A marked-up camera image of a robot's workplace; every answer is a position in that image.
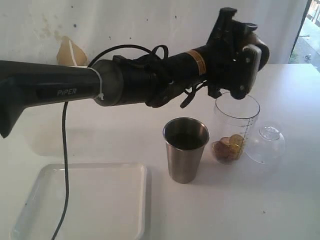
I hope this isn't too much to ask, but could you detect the white rectangular tray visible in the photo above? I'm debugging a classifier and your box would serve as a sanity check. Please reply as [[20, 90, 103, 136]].
[[10, 163, 150, 240]]

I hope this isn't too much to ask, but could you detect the brown wooden cup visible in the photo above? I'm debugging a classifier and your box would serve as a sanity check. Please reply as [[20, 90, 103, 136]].
[[243, 32, 270, 71]]

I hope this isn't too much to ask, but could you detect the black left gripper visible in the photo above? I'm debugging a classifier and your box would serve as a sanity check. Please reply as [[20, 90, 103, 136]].
[[206, 7, 258, 97]]

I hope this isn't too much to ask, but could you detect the pile of coins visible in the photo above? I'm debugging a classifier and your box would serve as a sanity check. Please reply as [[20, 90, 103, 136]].
[[212, 134, 245, 162]]

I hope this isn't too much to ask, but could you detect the stainless steel tumbler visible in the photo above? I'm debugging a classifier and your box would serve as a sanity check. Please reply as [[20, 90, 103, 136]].
[[162, 117, 210, 184]]

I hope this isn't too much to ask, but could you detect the clear measuring shaker cup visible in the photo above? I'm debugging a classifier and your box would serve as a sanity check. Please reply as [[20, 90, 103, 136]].
[[212, 92, 261, 165]]

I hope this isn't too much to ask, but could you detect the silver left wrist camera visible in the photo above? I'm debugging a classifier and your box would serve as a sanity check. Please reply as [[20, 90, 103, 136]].
[[230, 44, 261, 100]]

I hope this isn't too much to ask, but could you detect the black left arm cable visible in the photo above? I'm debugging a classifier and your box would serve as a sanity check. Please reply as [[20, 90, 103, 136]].
[[51, 44, 176, 240]]

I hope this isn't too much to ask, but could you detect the clear dome lid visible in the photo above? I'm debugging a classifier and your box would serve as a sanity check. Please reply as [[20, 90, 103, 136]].
[[245, 121, 286, 165]]

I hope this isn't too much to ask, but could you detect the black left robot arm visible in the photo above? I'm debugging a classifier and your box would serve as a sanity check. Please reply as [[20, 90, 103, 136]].
[[0, 7, 264, 138]]

